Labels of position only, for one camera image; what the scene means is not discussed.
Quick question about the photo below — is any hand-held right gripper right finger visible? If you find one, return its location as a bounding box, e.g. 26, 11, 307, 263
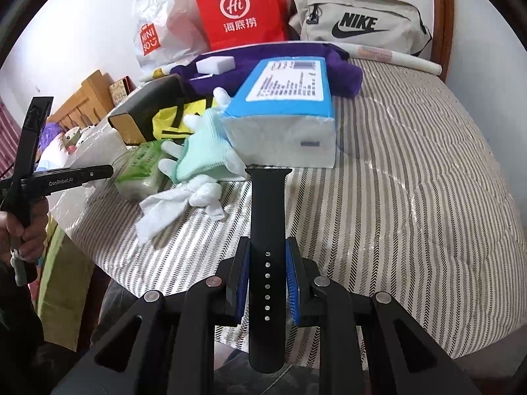
287, 236, 478, 395

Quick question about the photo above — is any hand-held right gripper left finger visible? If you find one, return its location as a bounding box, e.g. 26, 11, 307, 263
62, 236, 250, 395

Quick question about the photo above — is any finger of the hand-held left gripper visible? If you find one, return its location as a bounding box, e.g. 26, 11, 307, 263
20, 96, 54, 182
77, 165, 115, 184

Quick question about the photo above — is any green wet wipes packet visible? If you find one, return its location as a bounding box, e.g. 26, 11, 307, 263
114, 140, 176, 202

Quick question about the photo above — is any black watch strap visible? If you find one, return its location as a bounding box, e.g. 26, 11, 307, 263
245, 167, 294, 373

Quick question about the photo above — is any dark green tin box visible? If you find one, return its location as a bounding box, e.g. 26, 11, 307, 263
108, 74, 188, 146

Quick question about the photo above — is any small yellow bag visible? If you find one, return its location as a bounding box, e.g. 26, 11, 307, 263
152, 98, 219, 141

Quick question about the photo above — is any blue tissue pack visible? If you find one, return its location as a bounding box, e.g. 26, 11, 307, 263
220, 58, 336, 169

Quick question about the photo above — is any white sponge block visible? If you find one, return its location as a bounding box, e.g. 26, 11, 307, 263
196, 55, 236, 75

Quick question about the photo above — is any purple towel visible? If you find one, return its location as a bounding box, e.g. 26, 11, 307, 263
169, 43, 363, 110

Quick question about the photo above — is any person's left hand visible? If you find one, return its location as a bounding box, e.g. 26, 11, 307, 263
0, 199, 50, 272

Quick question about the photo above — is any purple plush toy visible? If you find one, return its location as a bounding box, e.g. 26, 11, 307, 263
45, 121, 67, 149

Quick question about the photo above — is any white spotted plush toy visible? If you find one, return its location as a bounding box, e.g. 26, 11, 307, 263
62, 125, 89, 153

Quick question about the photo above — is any wooden headboard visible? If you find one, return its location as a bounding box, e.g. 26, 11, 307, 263
51, 70, 114, 130

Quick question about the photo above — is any patterned book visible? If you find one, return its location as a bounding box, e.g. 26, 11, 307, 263
109, 76, 136, 105

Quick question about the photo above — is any white paper roll yellow print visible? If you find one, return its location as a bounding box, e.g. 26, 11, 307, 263
139, 64, 176, 83

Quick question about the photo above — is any white plastic shopping bag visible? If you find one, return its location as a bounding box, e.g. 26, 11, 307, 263
132, 0, 208, 72

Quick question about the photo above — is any white paper roll pink print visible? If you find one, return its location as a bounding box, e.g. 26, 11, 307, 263
346, 42, 444, 75

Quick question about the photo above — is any grey waist bag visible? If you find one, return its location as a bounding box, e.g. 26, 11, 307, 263
288, 0, 433, 56

